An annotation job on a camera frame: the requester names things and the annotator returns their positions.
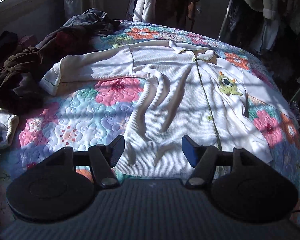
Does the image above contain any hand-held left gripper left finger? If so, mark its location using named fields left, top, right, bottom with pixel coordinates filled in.
left=42, top=135, right=125, bottom=189

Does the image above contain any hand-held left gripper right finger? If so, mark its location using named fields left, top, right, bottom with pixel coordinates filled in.
left=181, top=135, right=259, bottom=190

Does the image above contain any white waffle pajama shirt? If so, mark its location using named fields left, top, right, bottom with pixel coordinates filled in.
left=40, top=40, right=297, bottom=178

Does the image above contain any dark clothes pile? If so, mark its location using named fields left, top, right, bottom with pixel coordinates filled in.
left=61, top=8, right=120, bottom=34

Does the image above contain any floral quilt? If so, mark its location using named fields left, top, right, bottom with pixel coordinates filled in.
left=0, top=20, right=300, bottom=205

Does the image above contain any cream cloth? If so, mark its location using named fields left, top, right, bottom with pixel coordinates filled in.
left=0, top=106, right=20, bottom=148

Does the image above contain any dark red garment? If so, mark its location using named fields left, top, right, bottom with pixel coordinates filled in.
left=36, top=26, right=100, bottom=55

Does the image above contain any reddish box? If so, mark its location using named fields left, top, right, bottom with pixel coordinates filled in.
left=17, top=35, right=38, bottom=48

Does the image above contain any white rack pole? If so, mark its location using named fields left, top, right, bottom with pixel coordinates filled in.
left=217, top=0, right=240, bottom=40

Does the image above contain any white hanging garment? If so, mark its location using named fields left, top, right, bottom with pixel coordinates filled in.
left=132, top=0, right=157, bottom=23

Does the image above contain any brown hanging garment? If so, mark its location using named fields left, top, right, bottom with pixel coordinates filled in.
left=155, top=0, right=203, bottom=30

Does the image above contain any pale curtain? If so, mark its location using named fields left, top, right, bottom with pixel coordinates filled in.
left=62, top=0, right=130, bottom=23

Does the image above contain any black folded garment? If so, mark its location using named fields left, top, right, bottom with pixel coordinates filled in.
left=0, top=31, right=18, bottom=60

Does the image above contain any row of hanging coats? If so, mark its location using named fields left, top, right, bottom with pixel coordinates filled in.
left=225, top=0, right=300, bottom=55

